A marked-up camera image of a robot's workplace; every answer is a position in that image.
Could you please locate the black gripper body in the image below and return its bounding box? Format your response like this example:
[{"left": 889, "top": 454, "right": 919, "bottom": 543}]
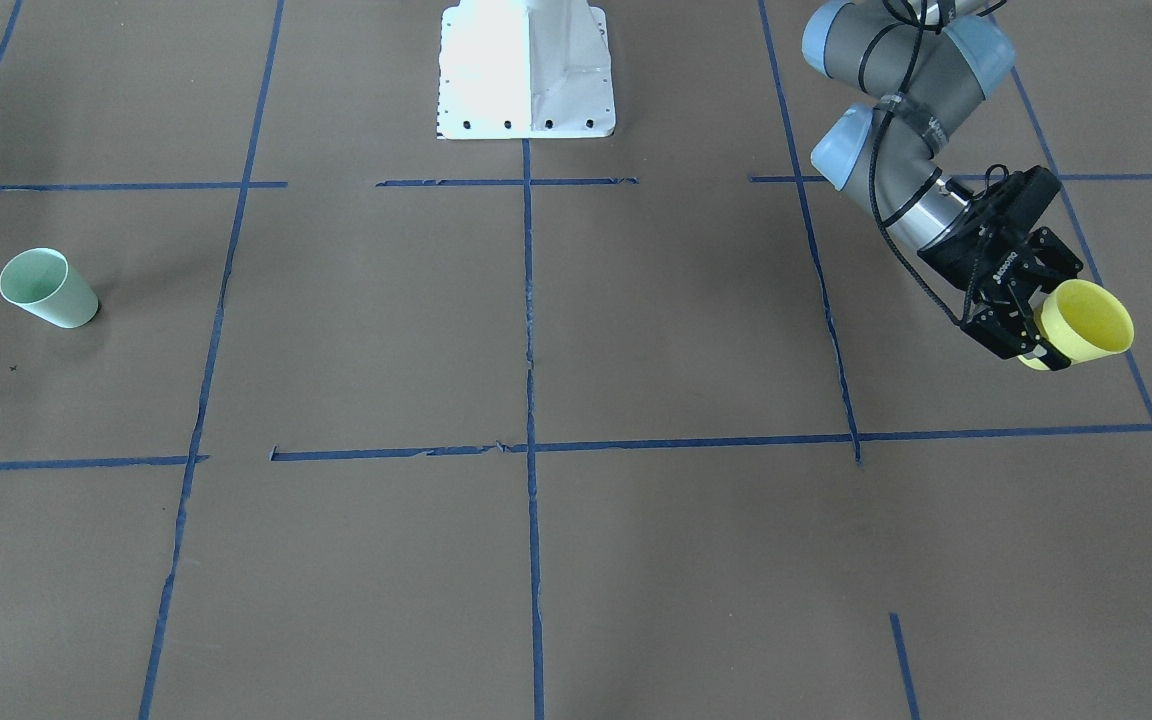
[{"left": 916, "top": 167, "right": 1062, "bottom": 291}]

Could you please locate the yellow cup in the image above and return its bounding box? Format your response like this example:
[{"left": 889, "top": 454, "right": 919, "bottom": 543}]
[{"left": 1020, "top": 279, "right": 1135, "bottom": 372}]

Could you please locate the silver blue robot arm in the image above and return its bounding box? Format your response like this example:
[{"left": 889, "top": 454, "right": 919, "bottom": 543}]
[{"left": 803, "top": 1, "right": 1094, "bottom": 372}]

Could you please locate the green cup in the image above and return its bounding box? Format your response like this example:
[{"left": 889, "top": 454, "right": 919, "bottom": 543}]
[{"left": 0, "top": 249, "right": 100, "bottom": 329}]

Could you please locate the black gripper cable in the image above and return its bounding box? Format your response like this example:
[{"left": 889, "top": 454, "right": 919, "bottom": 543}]
[{"left": 856, "top": 0, "right": 967, "bottom": 327}]

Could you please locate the white pedestal column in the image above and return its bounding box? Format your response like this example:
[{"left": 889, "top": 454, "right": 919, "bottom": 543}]
[{"left": 435, "top": 1, "right": 617, "bottom": 141}]

